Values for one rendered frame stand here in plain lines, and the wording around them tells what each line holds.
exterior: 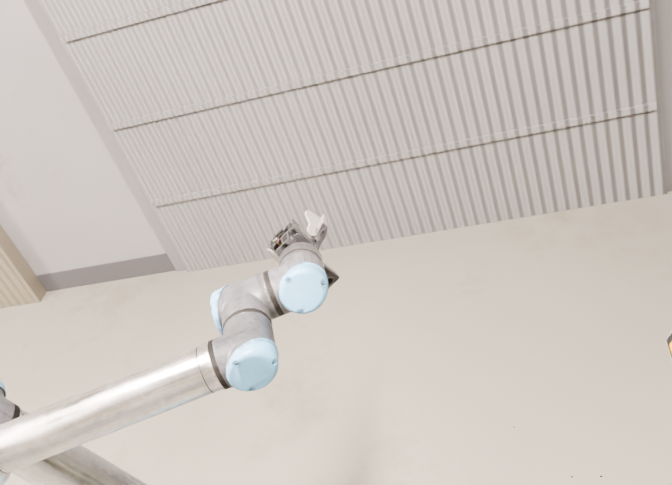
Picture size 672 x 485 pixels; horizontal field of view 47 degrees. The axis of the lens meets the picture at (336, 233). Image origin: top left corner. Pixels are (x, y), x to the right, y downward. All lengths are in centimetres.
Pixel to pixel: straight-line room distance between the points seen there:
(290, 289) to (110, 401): 36
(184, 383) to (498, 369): 187
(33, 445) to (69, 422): 7
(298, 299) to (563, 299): 198
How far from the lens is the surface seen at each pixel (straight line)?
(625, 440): 279
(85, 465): 172
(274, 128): 352
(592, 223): 361
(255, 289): 143
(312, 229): 168
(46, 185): 418
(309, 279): 140
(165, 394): 137
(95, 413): 141
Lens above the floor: 224
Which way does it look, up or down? 34 degrees down
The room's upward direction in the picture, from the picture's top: 21 degrees counter-clockwise
